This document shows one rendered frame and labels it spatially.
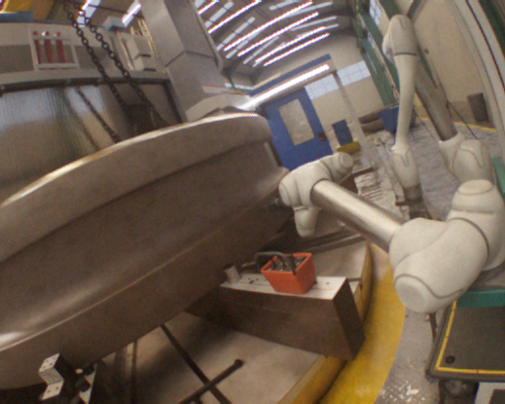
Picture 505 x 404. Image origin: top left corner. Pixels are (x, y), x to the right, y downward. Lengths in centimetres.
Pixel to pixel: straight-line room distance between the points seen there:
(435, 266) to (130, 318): 125
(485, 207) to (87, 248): 157
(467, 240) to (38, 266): 169
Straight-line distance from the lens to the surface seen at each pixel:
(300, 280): 102
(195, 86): 558
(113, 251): 144
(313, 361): 131
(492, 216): 70
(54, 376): 141
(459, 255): 59
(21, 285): 162
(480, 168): 115
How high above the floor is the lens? 126
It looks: 9 degrees down
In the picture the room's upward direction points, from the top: 24 degrees counter-clockwise
